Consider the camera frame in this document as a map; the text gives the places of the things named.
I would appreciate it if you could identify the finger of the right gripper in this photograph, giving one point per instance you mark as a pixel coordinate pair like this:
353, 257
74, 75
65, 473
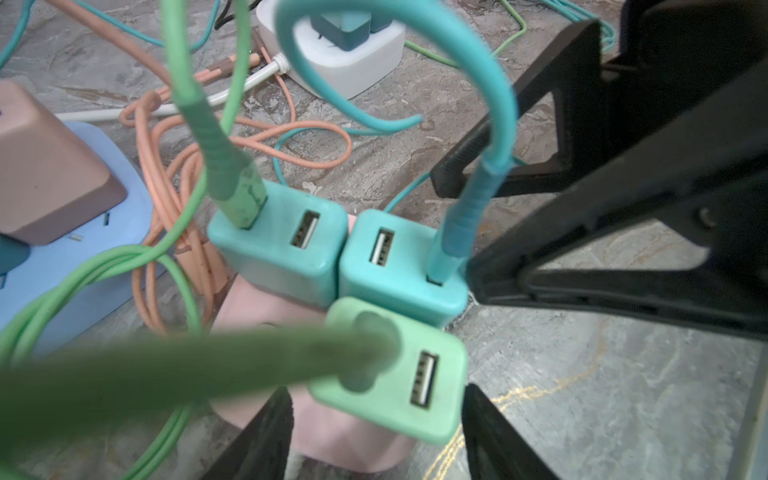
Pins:
672, 231
569, 71

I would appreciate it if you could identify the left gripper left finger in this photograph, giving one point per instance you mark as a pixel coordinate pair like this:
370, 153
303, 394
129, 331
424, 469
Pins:
261, 450

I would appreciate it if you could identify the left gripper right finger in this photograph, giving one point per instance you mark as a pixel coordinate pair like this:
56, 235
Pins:
494, 449

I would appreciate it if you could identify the light green USB charger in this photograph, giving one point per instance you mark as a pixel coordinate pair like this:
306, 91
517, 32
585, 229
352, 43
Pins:
419, 394

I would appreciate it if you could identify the teal USB charger with green cable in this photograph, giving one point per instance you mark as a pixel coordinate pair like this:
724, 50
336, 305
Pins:
293, 247

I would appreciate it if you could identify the white power strip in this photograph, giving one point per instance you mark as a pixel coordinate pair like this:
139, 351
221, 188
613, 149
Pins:
351, 72

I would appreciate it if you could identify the teal charger on white strip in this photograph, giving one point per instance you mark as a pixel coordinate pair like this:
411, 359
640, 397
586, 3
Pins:
349, 30

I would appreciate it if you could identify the blue power strip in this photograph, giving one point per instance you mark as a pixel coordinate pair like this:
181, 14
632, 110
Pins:
47, 266

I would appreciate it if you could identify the teal charger on blue strip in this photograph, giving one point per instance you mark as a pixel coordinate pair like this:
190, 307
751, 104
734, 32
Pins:
13, 253

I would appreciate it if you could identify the pink USB charger front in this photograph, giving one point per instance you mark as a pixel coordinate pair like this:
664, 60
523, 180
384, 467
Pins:
52, 182

